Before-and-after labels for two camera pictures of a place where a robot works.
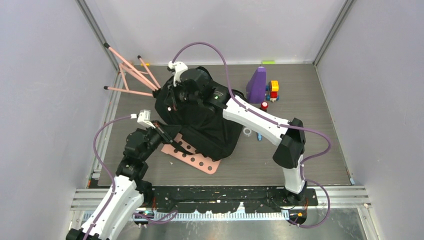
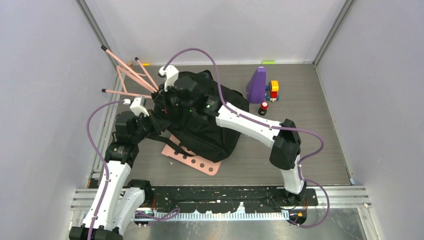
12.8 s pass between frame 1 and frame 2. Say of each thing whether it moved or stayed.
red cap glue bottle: stayed
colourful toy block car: stayed
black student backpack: stayed
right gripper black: moved
